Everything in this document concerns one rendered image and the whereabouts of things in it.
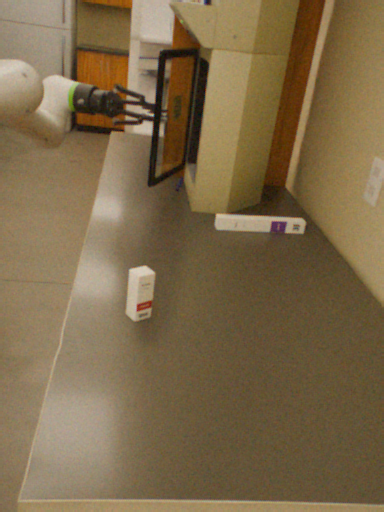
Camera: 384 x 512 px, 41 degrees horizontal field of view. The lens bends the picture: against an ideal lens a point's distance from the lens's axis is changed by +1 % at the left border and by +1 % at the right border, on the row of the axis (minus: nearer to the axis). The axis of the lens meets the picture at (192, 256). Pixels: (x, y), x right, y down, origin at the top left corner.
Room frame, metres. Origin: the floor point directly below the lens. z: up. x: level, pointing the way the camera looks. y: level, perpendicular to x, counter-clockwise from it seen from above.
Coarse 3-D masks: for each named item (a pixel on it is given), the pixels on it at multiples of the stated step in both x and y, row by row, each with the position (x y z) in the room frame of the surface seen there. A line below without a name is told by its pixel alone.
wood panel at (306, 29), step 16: (304, 0) 1.91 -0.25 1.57; (320, 0) 1.92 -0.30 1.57; (176, 16) 1.85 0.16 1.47; (304, 16) 1.91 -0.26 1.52; (320, 16) 1.92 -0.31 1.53; (176, 32) 1.85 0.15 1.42; (304, 32) 1.91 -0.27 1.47; (176, 48) 1.85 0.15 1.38; (304, 48) 1.92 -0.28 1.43; (288, 64) 1.91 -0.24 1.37; (304, 64) 1.92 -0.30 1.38; (288, 80) 1.91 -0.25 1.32; (304, 80) 1.92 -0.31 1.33; (288, 96) 1.91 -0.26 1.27; (304, 96) 1.92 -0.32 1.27; (288, 112) 1.91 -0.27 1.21; (288, 128) 1.92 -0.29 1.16; (272, 144) 1.91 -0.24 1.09; (288, 144) 1.92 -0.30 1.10; (272, 160) 1.91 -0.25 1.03; (288, 160) 1.92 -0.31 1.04; (272, 176) 1.91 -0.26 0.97
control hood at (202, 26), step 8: (176, 0) 1.48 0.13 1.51; (176, 8) 1.52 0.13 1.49; (184, 8) 1.48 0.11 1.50; (192, 8) 1.49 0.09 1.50; (200, 8) 1.49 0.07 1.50; (208, 8) 1.49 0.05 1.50; (216, 8) 1.50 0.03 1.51; (184, 16) 1.48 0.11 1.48; (192, 16) 1.49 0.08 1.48; (200, 16) 1.49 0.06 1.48; (208, 16) 1.49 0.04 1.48; (216, 16) 1.50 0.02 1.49; (192, 24) 1.49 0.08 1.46; (200, 24) 1.49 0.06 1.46; (208, 24) 1.49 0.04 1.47; (192, 32) 1.52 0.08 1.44; (200, 32) 1.49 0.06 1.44; (208, 32) 1.49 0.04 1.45; (200, 40) 1.49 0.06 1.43; (208, 40) 1.49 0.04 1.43
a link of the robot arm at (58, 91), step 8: (48, 80) 1.69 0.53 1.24; (56, 80) 1.69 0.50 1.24; (64, 80) 1.70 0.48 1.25; (48, 88) 1.67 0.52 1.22; (56, 88) 1.67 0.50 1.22; (64, 88) 1.67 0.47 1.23; (72, 88) 1.67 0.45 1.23; (48, 96) 1.66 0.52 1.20; (56, 96) 1.67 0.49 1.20; (64, 96) 1.66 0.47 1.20; (72, 96) 1.65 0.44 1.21; (48, 104) 1.65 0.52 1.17; (56, 104) 1.66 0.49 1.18; (64, 104) 1.67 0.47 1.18; (72, 104) 1.66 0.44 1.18; (56, 112) 1.65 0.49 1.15; (64, 112) 1.67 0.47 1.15
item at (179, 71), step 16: (192, 48) 1.75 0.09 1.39; (176, 64) 1.63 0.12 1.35; (192, 64) 1.76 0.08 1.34; (176, 80) 1.64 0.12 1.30; (176, 96) 1.65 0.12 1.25; (176, 112) 1.67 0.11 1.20; (160, 128) 1.55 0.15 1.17; (176, 128) 1.68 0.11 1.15; (160, 144) 1.56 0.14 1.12; (176, 144) 1.70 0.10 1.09; (160, 160) 1.58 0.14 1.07; (176, 160) 1.72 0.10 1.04
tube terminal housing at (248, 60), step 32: (224, 0) 1.50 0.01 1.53; (256, 0) 1.51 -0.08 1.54; (288, 0) 1.62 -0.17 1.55; (224, 32) 1.50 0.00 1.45; (256, 32) 1.52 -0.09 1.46; (288, 32) 1.65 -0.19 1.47; (224, 64) 1.50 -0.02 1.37; (256, 64) 1.54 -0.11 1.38; (224, 96) 1.50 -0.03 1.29; (256, 96) 1.56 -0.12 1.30; (224, 128) 1.51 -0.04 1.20; (256, 128) 1.58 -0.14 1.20; (224, 160) 1.51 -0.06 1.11; (256, 160) 1.61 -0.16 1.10; (192, 192) 1.53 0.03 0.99; (224, 192) 1.51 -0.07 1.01; (256, 192) 1.64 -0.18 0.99
